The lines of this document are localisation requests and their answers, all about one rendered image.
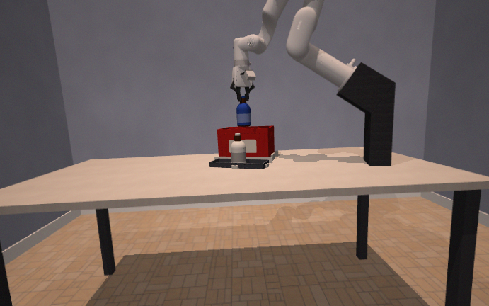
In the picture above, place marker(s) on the red bottle crate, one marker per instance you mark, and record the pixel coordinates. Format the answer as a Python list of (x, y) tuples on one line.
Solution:
[(259, 140)]

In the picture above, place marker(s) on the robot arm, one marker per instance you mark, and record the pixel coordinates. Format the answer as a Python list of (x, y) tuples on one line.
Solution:
[(298, 45)]

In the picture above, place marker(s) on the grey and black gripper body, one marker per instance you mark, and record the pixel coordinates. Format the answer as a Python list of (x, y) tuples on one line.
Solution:
[(240, 80)]

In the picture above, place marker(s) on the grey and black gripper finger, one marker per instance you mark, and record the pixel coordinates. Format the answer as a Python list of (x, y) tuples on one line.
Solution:
[(237, 90), (247, 89)]

